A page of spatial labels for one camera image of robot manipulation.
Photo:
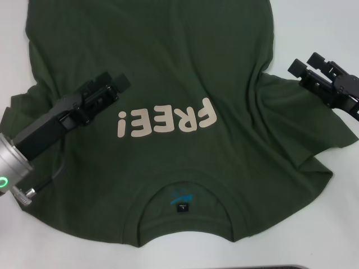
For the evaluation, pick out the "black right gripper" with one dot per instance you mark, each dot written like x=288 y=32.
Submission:
x=339 y=89

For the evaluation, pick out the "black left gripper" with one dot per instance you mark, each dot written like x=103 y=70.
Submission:
x=47 y=126

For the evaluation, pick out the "dark green FREE T-shirt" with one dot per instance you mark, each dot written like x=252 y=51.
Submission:
x=179 y=70

